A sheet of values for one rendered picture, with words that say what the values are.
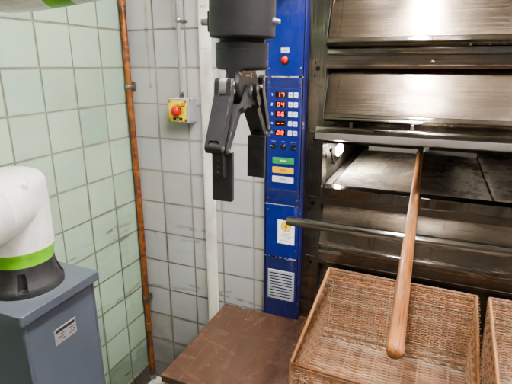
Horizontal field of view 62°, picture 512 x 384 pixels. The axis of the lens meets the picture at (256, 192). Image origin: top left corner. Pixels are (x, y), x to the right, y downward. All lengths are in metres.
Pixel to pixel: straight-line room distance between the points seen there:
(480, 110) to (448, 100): 0.10
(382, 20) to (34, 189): 1.20
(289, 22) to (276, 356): 1.24
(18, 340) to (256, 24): 0.73
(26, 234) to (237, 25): 0.58
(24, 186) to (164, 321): 1.56
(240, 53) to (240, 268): 1.47
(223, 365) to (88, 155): 0.98
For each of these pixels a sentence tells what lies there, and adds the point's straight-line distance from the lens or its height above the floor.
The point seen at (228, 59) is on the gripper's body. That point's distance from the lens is 0.60.
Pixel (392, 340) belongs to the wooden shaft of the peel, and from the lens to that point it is 0.78.
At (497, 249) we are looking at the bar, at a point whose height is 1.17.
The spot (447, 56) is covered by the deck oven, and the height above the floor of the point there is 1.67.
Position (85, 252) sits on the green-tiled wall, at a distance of 1.93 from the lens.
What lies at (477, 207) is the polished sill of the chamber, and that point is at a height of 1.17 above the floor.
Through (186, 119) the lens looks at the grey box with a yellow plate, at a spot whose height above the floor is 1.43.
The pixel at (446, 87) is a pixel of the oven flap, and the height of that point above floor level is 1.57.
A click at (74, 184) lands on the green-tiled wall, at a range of 1.83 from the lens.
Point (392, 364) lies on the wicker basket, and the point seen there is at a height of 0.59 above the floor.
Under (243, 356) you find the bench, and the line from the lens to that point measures 1.73.
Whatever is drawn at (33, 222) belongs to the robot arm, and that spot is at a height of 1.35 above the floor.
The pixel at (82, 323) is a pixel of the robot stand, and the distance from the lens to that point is 1.06.
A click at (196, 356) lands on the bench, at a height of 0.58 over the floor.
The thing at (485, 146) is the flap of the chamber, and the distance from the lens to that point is 1.47.
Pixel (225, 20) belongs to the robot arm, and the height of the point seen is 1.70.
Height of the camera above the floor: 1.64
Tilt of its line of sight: 17 degrees down
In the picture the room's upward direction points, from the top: straight up
